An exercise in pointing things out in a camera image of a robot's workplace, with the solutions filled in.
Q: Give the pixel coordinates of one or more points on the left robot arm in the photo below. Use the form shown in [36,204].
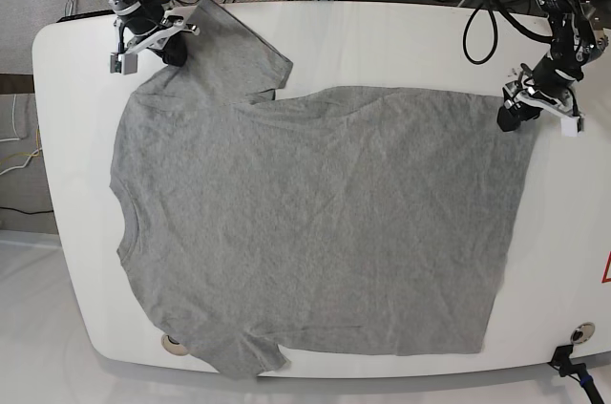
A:
[574,41]

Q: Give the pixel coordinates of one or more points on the red warning triangle sticker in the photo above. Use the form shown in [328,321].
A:
[606,276]

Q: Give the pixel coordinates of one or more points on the right table cable grommet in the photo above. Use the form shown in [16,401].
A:
[583,333]

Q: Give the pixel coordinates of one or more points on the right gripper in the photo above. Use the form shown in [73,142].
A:
[149,26]

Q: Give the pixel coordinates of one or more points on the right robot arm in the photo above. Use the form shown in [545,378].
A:
[151,25]

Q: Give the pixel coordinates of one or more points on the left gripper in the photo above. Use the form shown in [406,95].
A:
[545,88]

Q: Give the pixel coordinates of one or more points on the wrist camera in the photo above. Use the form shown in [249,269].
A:
[571,126]
[123,63]

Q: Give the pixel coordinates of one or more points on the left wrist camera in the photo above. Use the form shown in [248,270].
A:
[571,126]

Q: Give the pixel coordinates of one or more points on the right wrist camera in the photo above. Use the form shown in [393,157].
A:
[123,63]

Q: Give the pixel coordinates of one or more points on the table cable grommet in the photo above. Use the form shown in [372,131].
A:
[172,346]
[583,333]

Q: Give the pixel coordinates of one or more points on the left table cable grommet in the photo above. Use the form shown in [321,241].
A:
[172,346]

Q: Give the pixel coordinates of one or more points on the grey t-shirt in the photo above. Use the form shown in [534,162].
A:
[359,220]

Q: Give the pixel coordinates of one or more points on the black clamp with cable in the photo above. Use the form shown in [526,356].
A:
[562,363]

